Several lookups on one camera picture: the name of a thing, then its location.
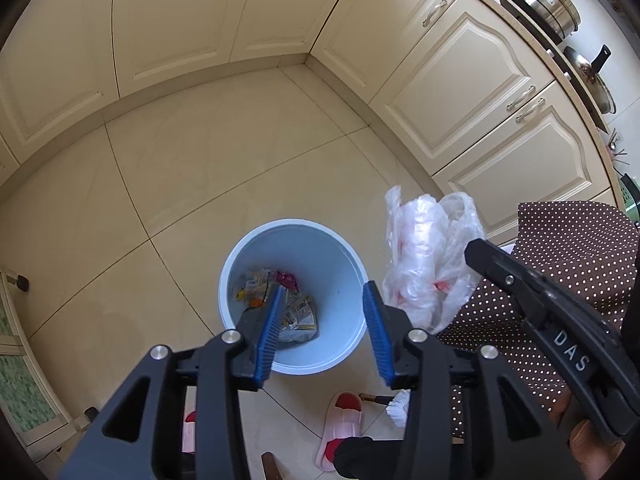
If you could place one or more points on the black gas stove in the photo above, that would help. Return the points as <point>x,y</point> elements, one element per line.
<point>545,40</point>

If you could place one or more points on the pink red slipper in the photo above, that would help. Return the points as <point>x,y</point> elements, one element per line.
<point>190,432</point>
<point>340,425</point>

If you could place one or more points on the white bristle brush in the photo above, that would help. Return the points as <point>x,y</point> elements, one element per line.
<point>398,408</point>

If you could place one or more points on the white plastic bag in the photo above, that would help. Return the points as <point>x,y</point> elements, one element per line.
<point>420,260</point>

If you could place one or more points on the person's right hand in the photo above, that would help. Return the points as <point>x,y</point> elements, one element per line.
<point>590,445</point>

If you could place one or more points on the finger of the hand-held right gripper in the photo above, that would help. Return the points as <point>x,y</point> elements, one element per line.
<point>495,262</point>

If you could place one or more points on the green glass door cabinet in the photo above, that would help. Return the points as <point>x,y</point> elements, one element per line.
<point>25,385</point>

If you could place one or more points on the brown wooden leg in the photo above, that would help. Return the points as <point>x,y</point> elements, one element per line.
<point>271,467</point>

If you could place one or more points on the cream lower cabinet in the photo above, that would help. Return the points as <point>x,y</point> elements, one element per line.
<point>450,85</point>

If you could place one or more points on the clear wrapper yellow print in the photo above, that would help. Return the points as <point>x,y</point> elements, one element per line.
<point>300,317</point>

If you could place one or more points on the yellow snack wrapper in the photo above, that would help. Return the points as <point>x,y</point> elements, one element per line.
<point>252,285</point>

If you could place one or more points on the steel steamer pot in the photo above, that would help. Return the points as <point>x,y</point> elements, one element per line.
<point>547,2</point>

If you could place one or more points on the light blue trash bin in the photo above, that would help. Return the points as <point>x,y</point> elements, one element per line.
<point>310,250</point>

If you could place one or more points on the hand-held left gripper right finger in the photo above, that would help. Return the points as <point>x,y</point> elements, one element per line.
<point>377,340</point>

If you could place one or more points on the person's foot black sock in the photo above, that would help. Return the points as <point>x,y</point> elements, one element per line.
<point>365,460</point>

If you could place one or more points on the magenta snack wrapper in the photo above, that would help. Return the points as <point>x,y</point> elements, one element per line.
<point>287,280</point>

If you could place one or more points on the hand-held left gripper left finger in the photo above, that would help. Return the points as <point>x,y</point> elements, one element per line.
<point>267,332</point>

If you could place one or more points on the green electric pot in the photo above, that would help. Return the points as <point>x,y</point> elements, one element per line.
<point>631,195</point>

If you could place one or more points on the bundle of chopsticks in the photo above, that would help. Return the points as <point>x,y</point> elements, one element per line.
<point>616,145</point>

